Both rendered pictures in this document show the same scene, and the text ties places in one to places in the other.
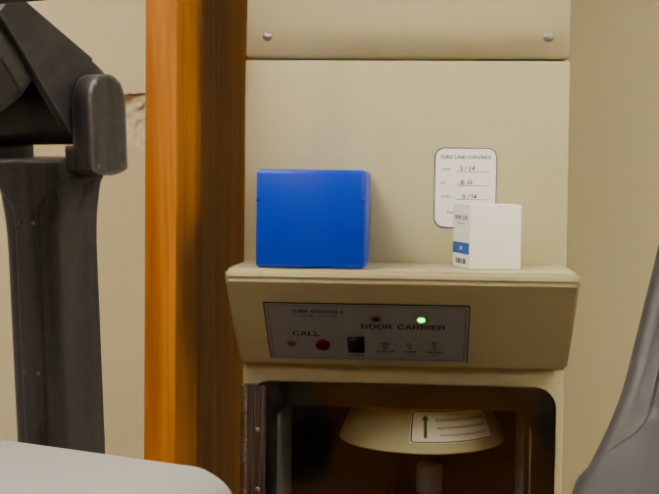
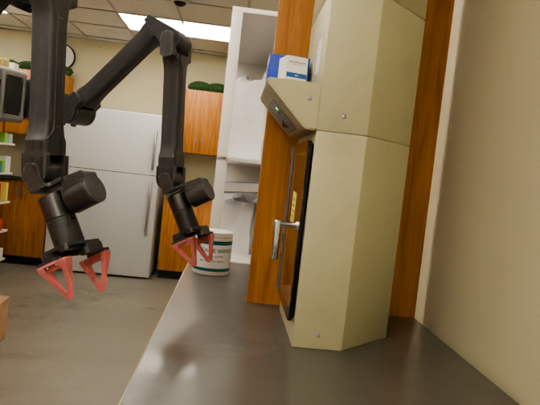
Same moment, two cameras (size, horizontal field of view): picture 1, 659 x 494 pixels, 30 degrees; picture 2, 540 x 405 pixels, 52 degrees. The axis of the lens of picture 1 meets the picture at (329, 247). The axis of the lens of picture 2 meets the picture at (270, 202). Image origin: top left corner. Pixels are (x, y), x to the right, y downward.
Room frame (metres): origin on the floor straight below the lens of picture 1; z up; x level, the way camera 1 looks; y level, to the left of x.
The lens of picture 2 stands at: (0.95, -1.38, 1.31)
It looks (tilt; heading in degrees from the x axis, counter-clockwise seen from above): 3 degrees down; 81
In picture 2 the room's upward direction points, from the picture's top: 6 degrees clockwise
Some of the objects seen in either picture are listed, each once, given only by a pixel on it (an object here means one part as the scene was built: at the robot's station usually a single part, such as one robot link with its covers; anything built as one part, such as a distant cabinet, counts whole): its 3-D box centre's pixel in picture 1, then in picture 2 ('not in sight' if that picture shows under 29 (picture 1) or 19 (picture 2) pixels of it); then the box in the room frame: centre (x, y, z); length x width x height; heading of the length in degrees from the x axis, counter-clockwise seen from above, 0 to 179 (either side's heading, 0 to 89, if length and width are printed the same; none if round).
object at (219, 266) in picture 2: not in sight; (212, 251); (1.06, 0.54, 1.02); 0.13 x 0.13 x 0.15
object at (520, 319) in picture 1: (401, 319); (284, 111); (1.16, -0.07, 1.46); 0.32 x 0.11 x 0.10; 85
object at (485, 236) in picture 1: (486, 235); (292, 71); (1.15, -0.15, 1.54); 0.05 x 0.05 x 0.06; 12
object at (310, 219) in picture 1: (315, 218); (286, 77); (1.17, 0.01, 1.56); 0.10 x 0.10 x 0.09; 85
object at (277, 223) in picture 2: not in sight; (283, 239); (1.17, -0.18, 1.17); 0.05 x 0.03 x 0.10; 175
